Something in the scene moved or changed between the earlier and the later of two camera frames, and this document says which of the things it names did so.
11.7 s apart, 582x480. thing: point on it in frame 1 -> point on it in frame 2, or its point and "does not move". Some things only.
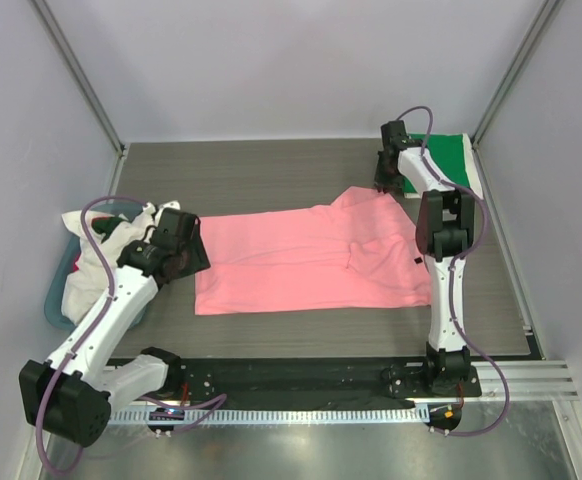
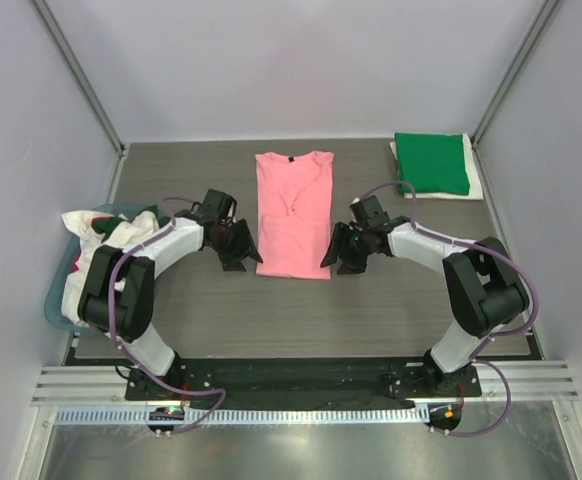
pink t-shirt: [359, 252] -> [294, 228]
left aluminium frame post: [83, 78] does not move
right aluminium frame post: [547, 13] does not move
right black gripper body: [384, 176] -> [359, 246]
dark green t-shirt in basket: [106, 224] does not move
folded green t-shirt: [448, 151] does not move
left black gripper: [198, 259] -> [232, 260]
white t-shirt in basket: [87, 278] does not move
